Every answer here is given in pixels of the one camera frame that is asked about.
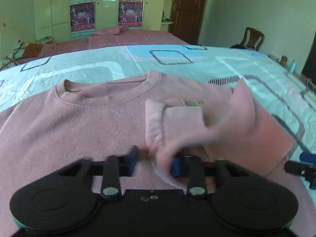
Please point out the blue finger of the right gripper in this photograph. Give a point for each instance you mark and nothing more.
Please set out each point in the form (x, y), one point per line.
(308, 157)

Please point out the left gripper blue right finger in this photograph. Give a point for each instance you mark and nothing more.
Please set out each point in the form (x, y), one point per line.
(191, 168)

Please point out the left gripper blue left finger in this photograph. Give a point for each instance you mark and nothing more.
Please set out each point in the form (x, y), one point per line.
(115, 167)

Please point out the pink sweatshirt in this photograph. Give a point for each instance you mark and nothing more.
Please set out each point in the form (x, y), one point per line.
(158, 113)

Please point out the patterned light blue bedsheet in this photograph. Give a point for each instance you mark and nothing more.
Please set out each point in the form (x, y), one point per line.
(275, 88)

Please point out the teal bottle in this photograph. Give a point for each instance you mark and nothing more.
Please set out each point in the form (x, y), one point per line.
(292, 66)

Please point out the wooden side table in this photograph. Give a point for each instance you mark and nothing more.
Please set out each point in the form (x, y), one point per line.
(283, 61)

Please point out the dark wooden chair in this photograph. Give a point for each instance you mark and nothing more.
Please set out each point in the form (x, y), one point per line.
(252, 40)

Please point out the pink plaid bedsheet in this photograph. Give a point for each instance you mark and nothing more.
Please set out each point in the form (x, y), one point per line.
(131, 37)

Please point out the folded pink blanket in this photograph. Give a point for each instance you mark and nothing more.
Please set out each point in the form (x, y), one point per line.
(117, 30)

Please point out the orange striped pillow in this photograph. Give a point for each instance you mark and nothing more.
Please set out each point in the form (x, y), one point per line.
(32, 50)

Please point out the floral patterned pillow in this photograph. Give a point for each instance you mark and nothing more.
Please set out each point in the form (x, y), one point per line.
(11, 59)

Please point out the lower left pink poster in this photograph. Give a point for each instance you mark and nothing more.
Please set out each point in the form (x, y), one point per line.
(82, 16)

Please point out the pink poster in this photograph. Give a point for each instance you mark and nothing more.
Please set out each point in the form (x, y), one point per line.
(130, 13)
(82, 16)

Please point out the lower right pink poster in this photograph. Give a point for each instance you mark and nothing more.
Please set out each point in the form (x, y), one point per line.
(130, 13)

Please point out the brown wooden door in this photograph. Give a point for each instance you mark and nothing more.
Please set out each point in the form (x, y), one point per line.
(186, 17)

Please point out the cream round headboard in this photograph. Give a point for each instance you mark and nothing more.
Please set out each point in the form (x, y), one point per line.
(12, 30)

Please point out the cream glossy wardrobe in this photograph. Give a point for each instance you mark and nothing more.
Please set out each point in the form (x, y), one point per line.
(52, 17)

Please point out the corner wall shelves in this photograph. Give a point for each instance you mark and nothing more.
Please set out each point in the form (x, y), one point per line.
(167, 13)

